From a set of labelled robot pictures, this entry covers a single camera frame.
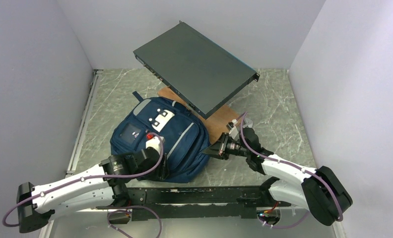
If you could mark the navy blue student backpack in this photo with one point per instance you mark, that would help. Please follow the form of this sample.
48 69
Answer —
185 137

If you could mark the brown wooden base board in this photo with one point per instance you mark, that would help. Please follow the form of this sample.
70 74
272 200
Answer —
215 124

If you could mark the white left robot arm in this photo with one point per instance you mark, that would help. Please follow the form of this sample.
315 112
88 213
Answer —
103 185

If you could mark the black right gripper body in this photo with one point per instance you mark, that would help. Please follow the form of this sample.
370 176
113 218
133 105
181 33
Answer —
231 147

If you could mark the red handled adjustable wrench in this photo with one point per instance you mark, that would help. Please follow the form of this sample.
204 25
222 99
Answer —
247 123

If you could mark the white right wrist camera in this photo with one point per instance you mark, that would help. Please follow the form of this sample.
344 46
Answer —
233 130

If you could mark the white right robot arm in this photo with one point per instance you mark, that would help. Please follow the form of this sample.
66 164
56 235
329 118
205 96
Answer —
318 191

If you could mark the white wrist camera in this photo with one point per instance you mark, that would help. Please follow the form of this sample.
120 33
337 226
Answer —
156 142
233 130

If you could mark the dark grey rack unit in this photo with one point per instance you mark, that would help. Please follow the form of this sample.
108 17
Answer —
199 71

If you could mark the black front rail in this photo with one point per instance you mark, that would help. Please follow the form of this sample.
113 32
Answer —
202 202

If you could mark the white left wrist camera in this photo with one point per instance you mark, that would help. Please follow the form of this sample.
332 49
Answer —
156 142

